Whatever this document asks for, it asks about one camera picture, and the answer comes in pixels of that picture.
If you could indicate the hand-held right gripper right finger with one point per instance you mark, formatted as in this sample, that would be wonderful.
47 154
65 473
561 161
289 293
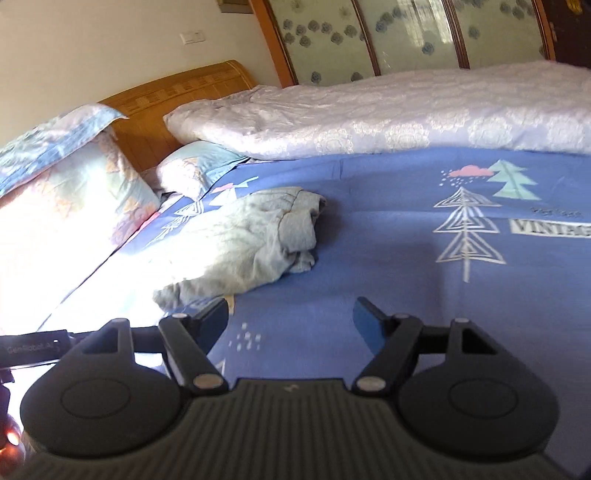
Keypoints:
369 327

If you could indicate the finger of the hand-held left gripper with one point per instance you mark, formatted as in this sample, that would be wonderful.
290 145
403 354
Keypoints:
90 336

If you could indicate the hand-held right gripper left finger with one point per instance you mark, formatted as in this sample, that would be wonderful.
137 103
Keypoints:
213 323

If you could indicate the grey pants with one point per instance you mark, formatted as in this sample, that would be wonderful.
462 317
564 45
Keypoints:
249 240

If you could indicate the person's left hand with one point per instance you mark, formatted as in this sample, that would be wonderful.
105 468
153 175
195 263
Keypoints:
10 438

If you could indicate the blue printed bed cover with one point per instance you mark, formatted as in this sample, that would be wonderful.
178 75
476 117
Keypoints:
369 258

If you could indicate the large floral pillow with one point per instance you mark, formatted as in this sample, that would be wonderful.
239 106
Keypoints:
60 203

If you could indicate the small floral pillow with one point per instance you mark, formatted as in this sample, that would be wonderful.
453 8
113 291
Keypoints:
194 168

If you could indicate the lilac floral quilt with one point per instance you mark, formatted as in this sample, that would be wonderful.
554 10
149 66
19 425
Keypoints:
369 115

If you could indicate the wooden headboard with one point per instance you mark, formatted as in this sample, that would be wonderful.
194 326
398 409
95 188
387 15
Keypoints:
184 92

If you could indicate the wooden wardrobe with frosted doors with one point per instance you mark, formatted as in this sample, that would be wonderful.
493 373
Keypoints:
406 37

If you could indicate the dark wooden door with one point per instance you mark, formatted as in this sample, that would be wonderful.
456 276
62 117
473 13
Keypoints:
570 27

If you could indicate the white wall switch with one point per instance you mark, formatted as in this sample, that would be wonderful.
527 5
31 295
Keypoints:
193 37

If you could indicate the framed wall panel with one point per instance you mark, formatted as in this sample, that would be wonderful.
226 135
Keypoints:
235 4

